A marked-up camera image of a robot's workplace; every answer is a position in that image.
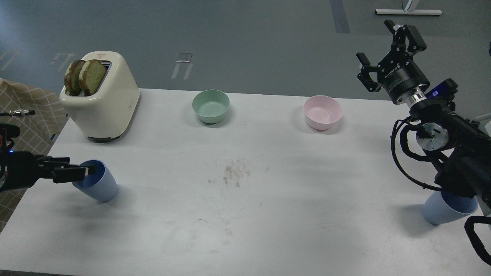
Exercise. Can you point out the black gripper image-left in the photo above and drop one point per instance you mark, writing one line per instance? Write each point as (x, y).
(27, 168)

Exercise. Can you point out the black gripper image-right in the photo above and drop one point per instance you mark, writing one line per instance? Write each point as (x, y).
(397, 73)

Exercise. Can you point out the blue cup image-left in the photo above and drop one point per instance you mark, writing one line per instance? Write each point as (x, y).
(101, 185)

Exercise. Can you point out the blue cup image-right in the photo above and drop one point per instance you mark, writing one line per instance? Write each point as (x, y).
(443, 207)

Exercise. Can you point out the white desk foot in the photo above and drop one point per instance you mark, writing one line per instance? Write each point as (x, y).
(410, 8)

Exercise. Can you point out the cream toaster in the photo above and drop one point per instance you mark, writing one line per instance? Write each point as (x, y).
(105, 116)

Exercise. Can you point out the pink bowl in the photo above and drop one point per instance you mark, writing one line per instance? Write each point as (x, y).
(322, 112)

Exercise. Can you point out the toast slice left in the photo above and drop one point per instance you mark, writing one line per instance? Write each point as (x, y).
(71, 78)

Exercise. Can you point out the toast slice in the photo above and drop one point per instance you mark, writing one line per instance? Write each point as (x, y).
(91, 76)
(71, 78)

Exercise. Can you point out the toast slice right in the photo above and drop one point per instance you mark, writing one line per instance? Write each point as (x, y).
(91, 76)

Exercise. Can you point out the white chair base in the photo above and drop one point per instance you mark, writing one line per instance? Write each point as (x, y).
(482, 120)

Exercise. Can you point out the green bowl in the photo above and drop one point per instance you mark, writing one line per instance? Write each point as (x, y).
(211, 106)

